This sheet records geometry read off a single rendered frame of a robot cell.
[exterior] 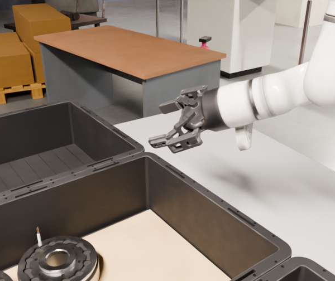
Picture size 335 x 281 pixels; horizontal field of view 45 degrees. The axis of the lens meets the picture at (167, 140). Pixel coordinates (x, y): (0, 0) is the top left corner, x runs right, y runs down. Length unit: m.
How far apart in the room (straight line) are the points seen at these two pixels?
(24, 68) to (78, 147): 2.77
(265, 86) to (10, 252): 0.45
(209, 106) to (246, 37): 3.37
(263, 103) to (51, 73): 2.51
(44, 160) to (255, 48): 3.47
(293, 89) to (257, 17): 3.42
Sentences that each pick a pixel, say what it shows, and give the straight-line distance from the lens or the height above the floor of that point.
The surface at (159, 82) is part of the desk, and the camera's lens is 2.11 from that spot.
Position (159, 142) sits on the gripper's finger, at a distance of 0.72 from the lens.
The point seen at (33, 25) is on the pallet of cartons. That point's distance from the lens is 3.57.
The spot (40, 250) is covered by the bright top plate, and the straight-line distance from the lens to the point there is 0.60.
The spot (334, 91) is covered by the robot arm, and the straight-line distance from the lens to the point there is 0.62.
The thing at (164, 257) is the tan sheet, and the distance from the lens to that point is 0.60.
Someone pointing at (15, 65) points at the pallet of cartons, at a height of 0.30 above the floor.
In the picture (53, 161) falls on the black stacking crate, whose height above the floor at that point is 0.83.
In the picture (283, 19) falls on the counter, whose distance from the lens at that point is 7.11.
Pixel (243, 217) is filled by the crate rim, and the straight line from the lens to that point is 0.52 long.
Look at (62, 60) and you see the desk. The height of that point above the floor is 0.45.
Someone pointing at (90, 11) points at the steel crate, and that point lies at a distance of 7.41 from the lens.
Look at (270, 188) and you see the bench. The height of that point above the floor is 0.70.
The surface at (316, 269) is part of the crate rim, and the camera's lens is 0.47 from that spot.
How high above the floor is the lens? 1.24
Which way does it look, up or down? 26 degrees down
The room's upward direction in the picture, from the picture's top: straight up
